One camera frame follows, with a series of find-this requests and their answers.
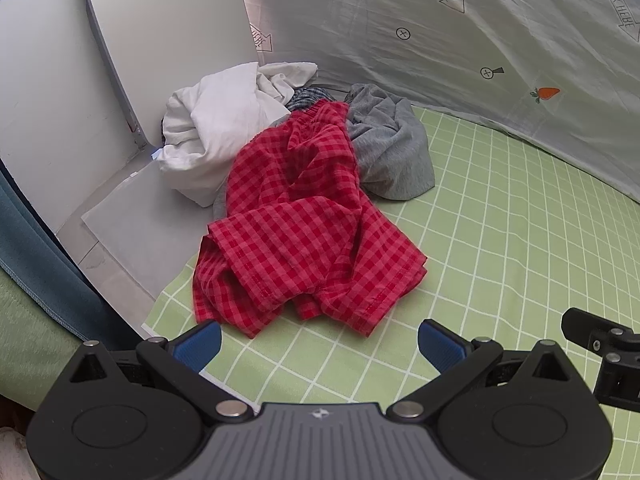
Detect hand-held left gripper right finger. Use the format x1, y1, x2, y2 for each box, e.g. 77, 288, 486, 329
386, 319, 576, 422

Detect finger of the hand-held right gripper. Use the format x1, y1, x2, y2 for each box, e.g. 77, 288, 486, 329
561, 308, 640, 411

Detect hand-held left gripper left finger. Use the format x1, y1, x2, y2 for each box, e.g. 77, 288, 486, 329
65, 320, 256, 423

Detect red checked shorts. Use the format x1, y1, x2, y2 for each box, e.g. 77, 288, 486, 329
192, 100, 428, 339

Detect green grid bed sheet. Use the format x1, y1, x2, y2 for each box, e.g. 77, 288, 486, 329
142, 105, 640, 480

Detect white flat board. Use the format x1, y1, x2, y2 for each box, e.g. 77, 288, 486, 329
81, 160, 211, 301

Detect blue curtain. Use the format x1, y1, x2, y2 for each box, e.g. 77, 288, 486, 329
0, 160, 141, 356

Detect plain green cloth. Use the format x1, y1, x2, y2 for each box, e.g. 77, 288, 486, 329
0, 267, 81, 401

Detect grey garment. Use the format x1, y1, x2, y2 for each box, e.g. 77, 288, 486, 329
345, 83, 436, 201

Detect white garment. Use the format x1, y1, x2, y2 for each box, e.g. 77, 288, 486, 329
157, 61, 319, 208

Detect dark blue plaid garment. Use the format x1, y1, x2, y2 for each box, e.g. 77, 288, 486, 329
285, 86, 346, 113

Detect grey carrot print sheet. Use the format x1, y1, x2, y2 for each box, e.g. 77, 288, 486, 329
232, 0, 640, 196

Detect white curved panel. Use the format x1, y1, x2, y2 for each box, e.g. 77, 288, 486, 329
77, 0, 261, 146

